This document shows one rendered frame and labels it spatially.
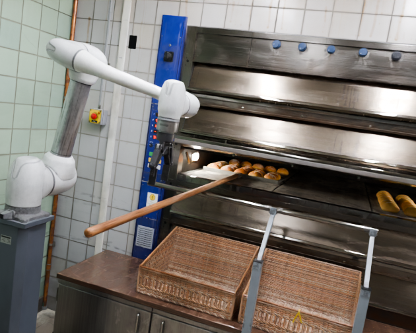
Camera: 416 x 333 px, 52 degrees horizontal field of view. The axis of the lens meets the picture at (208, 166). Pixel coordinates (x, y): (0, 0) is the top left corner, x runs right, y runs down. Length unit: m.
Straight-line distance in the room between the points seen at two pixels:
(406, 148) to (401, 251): 0.56
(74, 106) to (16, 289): 0.88
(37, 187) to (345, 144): 1.62
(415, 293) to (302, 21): 1.63
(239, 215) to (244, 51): 0.99
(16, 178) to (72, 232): 1.21
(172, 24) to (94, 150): 0.99
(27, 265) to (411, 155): 2.01
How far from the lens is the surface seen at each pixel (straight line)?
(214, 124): 2.62
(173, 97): 1.70
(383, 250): 2.58
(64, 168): 2.19
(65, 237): 3.23
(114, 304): 2.47
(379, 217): 2.54
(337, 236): 2.57
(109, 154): 2.92
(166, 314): 2.35
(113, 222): 1.46
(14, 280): 2.16
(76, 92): 2.14
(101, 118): 2.89
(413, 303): 2.68
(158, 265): 2.61
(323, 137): 2.51
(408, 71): 2.55
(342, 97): 2.50
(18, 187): 2.06
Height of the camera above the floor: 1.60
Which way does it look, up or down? 7 degrees down
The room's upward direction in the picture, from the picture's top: 8 degrees clockwise
